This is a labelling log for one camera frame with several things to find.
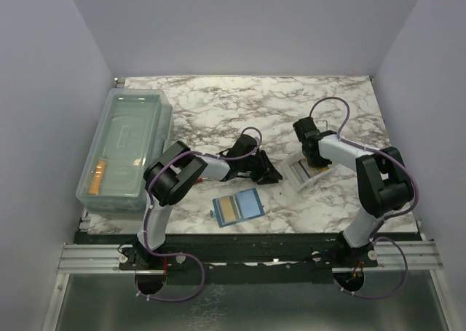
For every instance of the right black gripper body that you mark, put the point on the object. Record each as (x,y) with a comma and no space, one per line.
(314,161)

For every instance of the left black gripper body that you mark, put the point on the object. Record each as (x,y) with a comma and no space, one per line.
(254,165)

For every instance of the credit cards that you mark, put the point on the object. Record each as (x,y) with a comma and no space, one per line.
(304,172)

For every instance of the clear acrylic card box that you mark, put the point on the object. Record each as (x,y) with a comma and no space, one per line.
(297,186)

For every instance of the teal leather card holder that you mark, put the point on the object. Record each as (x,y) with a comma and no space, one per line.
(249,204)

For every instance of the gold credit card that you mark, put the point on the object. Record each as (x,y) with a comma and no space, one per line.
(229,209)

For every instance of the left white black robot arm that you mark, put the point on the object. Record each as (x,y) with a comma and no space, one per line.
(172,175)

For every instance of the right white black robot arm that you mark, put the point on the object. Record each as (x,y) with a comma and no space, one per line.
(384,185)

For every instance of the clear plastic storage bin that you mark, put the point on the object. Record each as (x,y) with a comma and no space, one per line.
(133,131)

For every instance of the orange tool in bin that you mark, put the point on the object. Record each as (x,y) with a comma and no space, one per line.
(97,177)

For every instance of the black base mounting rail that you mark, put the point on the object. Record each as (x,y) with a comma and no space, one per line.
(180,265)

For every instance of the aluminium extrusion rail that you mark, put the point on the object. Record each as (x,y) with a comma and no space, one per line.
(108,258)

